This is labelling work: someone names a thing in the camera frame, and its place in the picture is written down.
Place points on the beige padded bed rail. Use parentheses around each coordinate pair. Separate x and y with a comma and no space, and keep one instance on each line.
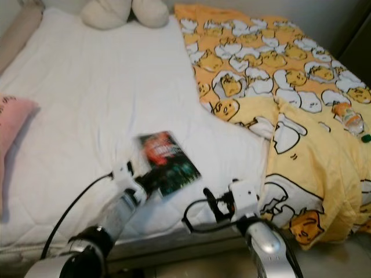
(17,35)

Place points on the pink pillow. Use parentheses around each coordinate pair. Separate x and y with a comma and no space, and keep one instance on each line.
(14,124)

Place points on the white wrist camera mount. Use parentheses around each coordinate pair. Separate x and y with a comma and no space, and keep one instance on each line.
(243,197)
(124,172)

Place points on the yellow cartoon egg blanket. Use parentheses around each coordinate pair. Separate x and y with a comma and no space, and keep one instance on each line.
(313,162)

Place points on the dark red green book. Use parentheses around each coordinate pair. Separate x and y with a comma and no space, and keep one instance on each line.
(171,162)

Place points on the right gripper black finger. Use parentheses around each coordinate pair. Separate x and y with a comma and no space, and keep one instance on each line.
(208,200)

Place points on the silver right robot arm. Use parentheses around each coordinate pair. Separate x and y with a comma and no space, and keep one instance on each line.
(269,246)

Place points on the clear bottle with green cap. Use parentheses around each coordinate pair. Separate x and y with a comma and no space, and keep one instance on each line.
(349,117)

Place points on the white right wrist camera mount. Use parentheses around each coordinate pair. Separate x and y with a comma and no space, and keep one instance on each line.
(243,197)

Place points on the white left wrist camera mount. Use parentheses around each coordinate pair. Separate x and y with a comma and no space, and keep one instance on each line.
(124,172)

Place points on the white quilted mattress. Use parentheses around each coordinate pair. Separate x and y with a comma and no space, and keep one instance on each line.
(104,87)

